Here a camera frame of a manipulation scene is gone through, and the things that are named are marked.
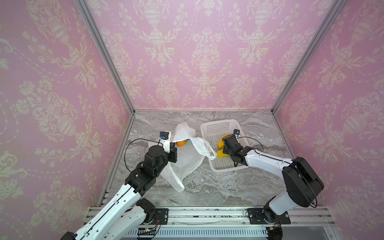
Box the yellow orange toy mango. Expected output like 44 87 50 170
218 134 230 150

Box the green orange toy papaya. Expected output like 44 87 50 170
176 139 188 147

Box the white plastic bag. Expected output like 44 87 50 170
160 122 217 193

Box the long yellow toy fruit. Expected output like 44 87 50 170
216 149 229 158

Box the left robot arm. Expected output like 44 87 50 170
61 143 177 240

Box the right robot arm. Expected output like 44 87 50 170
222 134 325 224

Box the white perforated plastic basket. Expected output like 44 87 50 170
201 119 250 173

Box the white vented control box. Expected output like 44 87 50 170
122 226 268 240

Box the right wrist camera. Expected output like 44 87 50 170
233 129 241 141

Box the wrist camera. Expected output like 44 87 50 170
159 131 172 153
233 129 241 141

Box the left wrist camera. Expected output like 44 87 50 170
159 131 172 153

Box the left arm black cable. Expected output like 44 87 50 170
123 137 164 173

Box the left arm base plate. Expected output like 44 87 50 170
149 208 169 225

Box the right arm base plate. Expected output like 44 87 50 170
245 208 291 225

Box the aluminium front rail frame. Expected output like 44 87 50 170
85 206 342 240

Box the left aluminium corner post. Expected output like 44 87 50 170
74 0 135 116

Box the aluminium corner post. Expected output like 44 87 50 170
271 0 346 117
74 0 135 116

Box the right aluminium corner post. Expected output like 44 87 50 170
271 0 346 117

